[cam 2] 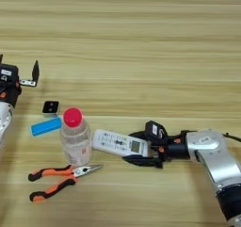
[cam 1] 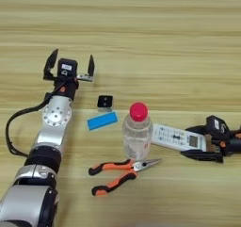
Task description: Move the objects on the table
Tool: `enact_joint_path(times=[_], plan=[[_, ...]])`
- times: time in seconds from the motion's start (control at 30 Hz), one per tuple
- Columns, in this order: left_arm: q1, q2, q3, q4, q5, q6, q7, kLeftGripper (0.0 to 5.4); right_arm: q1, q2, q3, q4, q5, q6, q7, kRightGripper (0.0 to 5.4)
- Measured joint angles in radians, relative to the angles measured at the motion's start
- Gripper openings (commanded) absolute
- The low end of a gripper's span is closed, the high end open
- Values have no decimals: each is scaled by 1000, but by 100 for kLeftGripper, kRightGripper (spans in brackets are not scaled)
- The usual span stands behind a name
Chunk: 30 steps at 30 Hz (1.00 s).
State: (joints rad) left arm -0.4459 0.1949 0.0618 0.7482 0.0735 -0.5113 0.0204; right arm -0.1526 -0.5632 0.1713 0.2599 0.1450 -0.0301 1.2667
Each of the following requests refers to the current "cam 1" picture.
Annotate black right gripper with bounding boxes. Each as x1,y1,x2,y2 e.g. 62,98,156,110
180,124,241,164

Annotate small black cube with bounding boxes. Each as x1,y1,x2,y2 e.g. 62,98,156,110
96,94,114,112

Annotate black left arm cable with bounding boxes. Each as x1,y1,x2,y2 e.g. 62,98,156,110
5,90,62,158

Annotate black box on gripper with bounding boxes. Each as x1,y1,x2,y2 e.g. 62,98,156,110
56,57,79,78
205,115,231,134

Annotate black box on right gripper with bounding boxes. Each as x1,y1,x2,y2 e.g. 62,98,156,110
205,115,231,134

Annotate clear bottle with red cap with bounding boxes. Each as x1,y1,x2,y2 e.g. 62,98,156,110
121,102,154,163

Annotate orange black needle-nose pliers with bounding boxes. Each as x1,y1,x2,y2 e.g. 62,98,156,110
88,157,163,197

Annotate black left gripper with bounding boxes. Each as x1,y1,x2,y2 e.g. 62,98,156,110
42,48,96,102

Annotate blue rectangular block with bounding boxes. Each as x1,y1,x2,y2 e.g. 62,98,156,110
87,110,120,132

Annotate white remote control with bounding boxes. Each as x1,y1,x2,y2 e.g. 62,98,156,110
151,122,208,153

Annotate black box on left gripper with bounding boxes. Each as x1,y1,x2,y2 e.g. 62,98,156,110
56,57,79,78

